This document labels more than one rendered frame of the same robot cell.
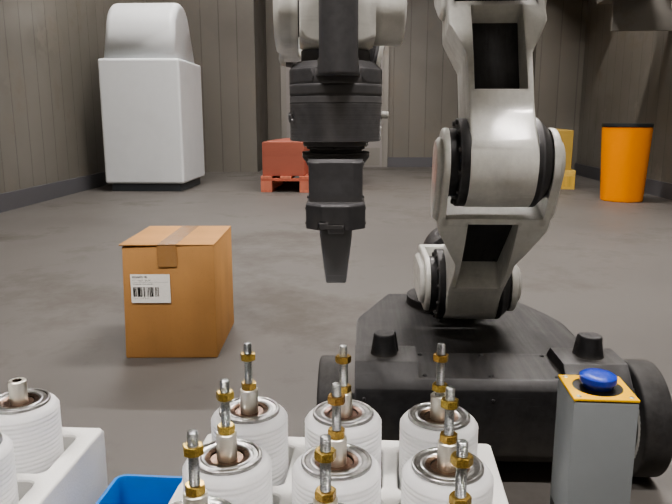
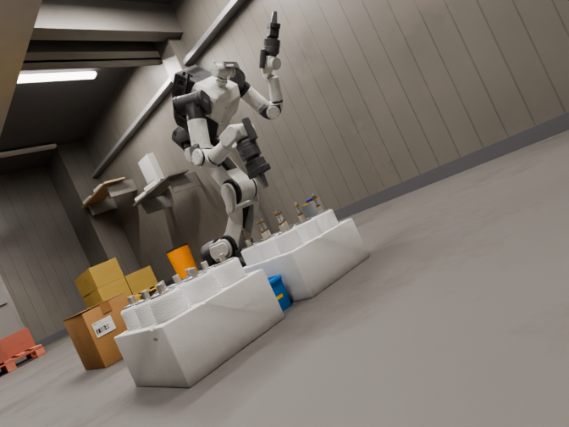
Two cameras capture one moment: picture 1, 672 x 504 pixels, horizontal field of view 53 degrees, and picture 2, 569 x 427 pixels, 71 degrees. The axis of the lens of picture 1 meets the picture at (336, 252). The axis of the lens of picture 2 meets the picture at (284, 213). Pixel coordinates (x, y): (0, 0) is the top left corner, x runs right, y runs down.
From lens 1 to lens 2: 1.36 m
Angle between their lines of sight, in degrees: 48
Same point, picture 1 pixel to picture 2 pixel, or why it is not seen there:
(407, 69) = (22, 287)
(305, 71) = (246, 141)
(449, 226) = (238, 210)
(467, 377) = not seen: hidden behind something
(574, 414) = (312, 205)
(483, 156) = (241, 184)
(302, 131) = (251, 153)
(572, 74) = (125, 248)
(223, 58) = not seen: outside the picture
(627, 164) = (186, 263)
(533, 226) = (256, 203)
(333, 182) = (262, 161)
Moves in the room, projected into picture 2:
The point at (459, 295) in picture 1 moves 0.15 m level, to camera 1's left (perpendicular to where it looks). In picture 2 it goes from (241, 241) to (222, 251)
